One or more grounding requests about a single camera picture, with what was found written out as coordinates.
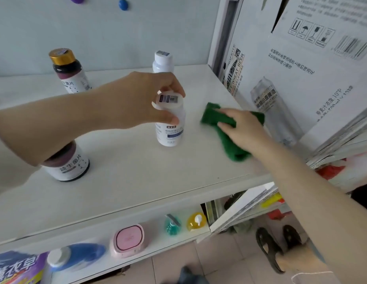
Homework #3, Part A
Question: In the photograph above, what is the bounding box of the person's left hand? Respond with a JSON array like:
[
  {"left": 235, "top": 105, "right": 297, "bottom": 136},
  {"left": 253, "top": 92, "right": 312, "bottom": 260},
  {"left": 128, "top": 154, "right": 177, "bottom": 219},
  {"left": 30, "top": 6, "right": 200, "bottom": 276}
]
[{"left": 96, "top": 71, "right": 186, "bottom": 131}]

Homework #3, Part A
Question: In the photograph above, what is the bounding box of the person's right hand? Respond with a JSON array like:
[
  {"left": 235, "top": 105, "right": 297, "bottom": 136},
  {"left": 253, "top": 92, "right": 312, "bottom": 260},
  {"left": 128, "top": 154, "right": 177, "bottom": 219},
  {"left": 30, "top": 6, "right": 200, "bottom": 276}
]
[{"left": 217, "top": 108, "right": 278, "bottom": 156}]

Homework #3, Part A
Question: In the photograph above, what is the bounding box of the green cleaning cloth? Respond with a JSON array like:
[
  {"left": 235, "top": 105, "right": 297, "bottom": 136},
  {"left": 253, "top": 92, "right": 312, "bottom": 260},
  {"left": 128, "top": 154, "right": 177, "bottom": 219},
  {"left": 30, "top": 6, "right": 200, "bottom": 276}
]
[{"left": 200, "top": 102, "right": 265, "bottom": 163}]

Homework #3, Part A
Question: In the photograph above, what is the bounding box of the white bottle navy label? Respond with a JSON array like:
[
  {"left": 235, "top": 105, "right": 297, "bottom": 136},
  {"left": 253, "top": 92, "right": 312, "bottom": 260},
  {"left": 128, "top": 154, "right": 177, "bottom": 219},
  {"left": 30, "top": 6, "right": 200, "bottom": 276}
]
[
  {"left": 151, "top": 91, "right": 187, "bottom": 148},
  {"left": 152, "top": 50, "right": 175, "bottom": 74}
]

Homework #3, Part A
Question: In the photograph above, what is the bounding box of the gold cap dark bottle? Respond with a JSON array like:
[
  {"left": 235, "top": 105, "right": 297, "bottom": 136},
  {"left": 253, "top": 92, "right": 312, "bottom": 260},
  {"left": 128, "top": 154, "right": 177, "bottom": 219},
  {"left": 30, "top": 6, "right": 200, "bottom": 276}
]
[
  {"left": 49, "top": 48, "right": 93, "bottom": 94},
  {"left": 41, "top": 141, "right": 90, "bottom": 183}
]

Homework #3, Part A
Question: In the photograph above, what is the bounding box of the person's right forearm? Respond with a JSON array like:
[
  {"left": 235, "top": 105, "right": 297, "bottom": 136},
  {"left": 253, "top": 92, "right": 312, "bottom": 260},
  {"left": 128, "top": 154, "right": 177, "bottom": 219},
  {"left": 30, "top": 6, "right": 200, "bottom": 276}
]
[{"left": 254, "top": 140, "right": 367, "bottom": 284}]

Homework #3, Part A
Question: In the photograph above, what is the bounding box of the person's left forearm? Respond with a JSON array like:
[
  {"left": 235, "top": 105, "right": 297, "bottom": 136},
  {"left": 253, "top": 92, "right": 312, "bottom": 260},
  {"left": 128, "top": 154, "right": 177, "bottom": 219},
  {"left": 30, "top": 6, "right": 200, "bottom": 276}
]
[{"left": 0, "top": 85, "right": 104, "bottom": 168}]

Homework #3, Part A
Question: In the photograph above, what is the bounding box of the yellow pump bottle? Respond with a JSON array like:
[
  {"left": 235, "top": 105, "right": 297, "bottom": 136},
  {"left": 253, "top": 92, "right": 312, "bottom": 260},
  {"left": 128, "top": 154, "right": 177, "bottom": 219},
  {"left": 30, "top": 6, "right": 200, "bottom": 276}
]
[{"left": 187, "top": 212, "right": 207, "bottom": 232}]

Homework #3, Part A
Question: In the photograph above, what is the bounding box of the teal spray bottle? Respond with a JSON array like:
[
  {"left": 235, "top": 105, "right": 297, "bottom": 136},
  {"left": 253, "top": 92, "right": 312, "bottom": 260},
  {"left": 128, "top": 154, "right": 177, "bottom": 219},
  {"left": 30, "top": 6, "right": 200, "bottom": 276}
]
[{"left": 164, "top": 214, "right": 182, "bottom": 237}]

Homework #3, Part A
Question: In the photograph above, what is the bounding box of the yellow snack bag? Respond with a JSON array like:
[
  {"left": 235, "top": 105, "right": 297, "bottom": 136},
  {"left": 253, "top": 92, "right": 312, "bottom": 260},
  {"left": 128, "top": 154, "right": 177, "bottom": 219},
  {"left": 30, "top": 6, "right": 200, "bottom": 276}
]
[{"left": 261, "top": 193, "right": 284, "bottom": 208}]

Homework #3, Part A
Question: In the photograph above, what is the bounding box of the white printed carton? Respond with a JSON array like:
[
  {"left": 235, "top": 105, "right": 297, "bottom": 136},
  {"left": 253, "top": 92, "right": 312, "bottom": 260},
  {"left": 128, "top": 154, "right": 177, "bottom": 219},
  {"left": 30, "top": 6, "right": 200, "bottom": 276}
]
[{"left": 219, "top": 0, "right": 367, "bottom": 151}]

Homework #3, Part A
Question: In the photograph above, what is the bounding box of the red white flat packet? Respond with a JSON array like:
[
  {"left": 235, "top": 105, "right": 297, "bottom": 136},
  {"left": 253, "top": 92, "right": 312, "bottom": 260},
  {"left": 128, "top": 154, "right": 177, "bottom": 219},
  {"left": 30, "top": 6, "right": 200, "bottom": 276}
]
[{"left": 267, "top": 211, "right": 291, "bottom": 221}]

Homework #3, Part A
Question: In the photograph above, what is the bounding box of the pile of red snack packets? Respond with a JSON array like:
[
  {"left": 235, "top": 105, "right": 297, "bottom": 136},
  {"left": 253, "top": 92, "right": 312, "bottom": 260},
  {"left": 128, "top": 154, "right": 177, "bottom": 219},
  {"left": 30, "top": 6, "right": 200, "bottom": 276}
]
[{"left": 316, "top": 164, "right": 347, "bottom": 181}]

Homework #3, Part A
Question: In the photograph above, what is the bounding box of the pink plastic case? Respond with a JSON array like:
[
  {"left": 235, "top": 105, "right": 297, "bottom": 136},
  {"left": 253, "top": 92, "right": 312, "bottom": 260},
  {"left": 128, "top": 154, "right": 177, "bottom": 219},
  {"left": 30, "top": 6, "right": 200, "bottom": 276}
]
[{"left": 109, "top": 224, "right": 146, "bottom": 259}]

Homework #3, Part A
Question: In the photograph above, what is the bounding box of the white arm sleeve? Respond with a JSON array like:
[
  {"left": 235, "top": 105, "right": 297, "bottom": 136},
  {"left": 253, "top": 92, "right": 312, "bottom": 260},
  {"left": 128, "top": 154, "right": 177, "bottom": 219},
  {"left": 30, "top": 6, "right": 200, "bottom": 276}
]
[{"left": 0, "top": 133, "right": 42, "bottom": 198}]

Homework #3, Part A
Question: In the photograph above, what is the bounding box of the blue detergent container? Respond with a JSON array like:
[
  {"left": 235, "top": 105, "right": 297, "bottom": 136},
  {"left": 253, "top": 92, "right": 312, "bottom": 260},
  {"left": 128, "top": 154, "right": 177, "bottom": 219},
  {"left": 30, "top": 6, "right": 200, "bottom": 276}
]
[{"left": 47, "top": 243, "right": 107, "bottom": 273}]

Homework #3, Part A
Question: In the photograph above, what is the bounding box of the purple detergent bag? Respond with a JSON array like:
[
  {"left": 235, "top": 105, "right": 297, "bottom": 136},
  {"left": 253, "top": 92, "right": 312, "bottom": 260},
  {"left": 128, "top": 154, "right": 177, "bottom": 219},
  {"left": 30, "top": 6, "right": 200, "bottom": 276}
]
[{"left": 0, "top": 251, "right": 50, "bottom": 284}]

